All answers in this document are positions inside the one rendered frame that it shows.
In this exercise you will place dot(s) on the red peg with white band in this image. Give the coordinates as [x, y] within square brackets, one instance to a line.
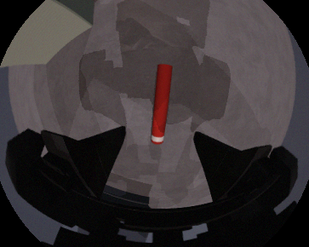
[161, 103]

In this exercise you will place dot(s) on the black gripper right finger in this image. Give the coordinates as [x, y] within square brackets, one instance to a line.
[224, 165]

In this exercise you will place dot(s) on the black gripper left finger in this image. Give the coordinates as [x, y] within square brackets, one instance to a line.
[92, 158]

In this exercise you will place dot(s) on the dark grey sloped panel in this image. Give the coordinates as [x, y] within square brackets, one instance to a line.
[125, 198]

